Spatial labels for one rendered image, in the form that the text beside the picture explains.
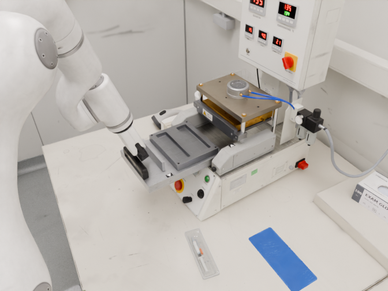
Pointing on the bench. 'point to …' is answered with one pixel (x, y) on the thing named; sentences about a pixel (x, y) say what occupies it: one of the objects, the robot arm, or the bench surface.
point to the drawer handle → (137, 163)
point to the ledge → (355, 218)
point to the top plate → (239, 97)
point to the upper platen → (237, 119)
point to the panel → (197, 183)
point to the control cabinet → (288, 48)
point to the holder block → (183, 145)
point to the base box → (254, 178)
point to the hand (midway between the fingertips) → (142, 154)
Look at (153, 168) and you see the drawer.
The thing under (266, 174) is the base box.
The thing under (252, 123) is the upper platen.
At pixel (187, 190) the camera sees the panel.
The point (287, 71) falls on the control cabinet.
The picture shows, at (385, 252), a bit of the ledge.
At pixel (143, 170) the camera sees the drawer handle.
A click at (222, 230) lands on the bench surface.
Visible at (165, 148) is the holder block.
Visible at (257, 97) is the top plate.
